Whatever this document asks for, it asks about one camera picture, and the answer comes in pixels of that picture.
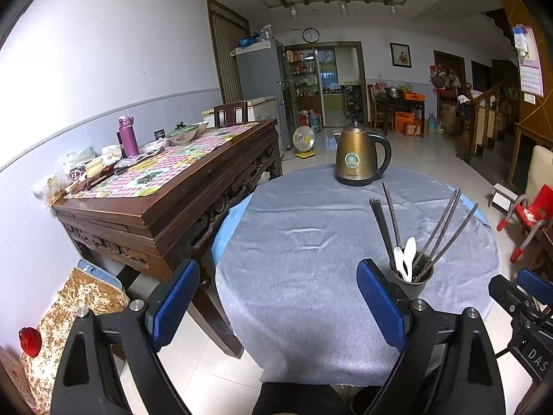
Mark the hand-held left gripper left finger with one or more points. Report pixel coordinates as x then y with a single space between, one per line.
173 307

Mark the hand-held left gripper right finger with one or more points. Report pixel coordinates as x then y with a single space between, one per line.
382 307

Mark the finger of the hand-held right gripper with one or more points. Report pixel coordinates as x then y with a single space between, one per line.
510 298
535 285

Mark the utensil holder cup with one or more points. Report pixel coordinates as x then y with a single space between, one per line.
421 284

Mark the grey chopstick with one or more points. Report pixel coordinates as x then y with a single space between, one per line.
438 222
446 221
459 235
453 233

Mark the red plastic child chair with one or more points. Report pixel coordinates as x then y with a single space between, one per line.
535 209

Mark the blue and white box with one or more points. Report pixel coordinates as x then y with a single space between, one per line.
101 274

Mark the grey tablecloth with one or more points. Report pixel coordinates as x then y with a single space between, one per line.
302 268

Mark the light blue under cloth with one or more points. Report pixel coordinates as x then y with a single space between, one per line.
227 233

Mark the white step stool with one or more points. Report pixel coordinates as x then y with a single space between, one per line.
502 199

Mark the carved dark wooden sideboard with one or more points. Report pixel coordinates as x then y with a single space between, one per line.
181 207

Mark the gold patterned mat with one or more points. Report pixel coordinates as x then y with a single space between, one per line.
65 333

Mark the beige chair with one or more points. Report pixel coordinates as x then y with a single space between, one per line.
540 168

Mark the checkered floral table cover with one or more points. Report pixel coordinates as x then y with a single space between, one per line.
173 160

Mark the red round ornament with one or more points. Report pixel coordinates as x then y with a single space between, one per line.
30 343

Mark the bronze electric kettle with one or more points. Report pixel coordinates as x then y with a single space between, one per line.
358 160

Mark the clear plastic food bag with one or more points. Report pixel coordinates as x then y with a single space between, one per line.
77 160
47 190

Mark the green patterned lidded bowl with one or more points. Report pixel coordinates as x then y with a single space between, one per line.
183 135

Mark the small dark jar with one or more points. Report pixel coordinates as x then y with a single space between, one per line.
160 135

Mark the purple thermos bottle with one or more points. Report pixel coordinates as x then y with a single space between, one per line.
128 138

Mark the wooden stair railing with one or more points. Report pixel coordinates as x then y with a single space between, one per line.
484 112

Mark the white bowl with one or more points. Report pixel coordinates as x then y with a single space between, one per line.
201 128

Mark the small floor fan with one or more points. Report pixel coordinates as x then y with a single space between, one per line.
303 140

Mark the clear large water bottle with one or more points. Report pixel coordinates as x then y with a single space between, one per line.
432 123

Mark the blue water jug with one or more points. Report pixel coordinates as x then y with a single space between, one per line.
315 122

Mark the dark wooden chair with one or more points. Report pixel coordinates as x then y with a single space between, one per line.
231 112

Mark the dark dining table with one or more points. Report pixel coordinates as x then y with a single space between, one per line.
389 103

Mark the flat orange cardboard box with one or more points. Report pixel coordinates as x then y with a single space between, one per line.
413 95

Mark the metal basin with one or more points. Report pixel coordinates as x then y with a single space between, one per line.
393 92

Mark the white chest freezer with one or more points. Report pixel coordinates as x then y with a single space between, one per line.
261 108

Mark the shelf with bottles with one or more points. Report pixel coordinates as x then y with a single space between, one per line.
302 73

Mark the grey refrigerator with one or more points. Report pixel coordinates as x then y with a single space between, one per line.
259 73

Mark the wooden door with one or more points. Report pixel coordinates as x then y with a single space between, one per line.
229 52

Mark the blue plastic bags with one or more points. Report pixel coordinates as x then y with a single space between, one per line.
249 41

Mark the hanging ceiling lamp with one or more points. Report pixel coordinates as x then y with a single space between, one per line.
343 5
393 7
293 11

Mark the pink wall calendar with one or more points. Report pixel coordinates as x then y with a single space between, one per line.
530 73

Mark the framed wall picture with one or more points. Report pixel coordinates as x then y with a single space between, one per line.
400 55

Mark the round wall clock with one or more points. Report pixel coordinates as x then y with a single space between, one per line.
311 35

